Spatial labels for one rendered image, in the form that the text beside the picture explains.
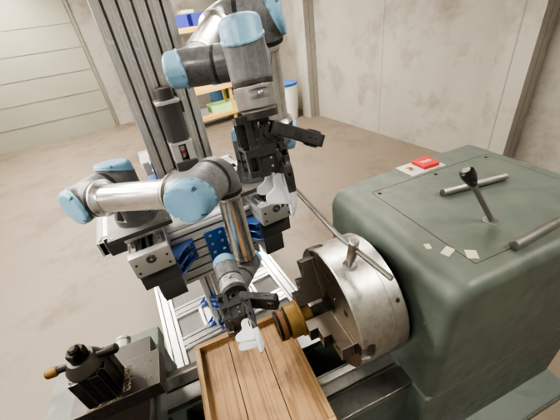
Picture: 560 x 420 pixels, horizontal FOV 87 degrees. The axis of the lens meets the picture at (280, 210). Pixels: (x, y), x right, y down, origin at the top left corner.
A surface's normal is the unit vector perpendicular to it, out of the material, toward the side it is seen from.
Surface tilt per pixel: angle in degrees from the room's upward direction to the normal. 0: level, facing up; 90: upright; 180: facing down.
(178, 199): 89
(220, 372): 0
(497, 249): 0
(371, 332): 68
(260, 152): 78
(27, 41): 90
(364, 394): 0
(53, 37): 90
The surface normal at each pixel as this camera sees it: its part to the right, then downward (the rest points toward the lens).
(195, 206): -0.20, 0.55
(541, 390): -0.13, -0.83
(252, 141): 0.33, 0.29
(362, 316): 0.21, -0.14
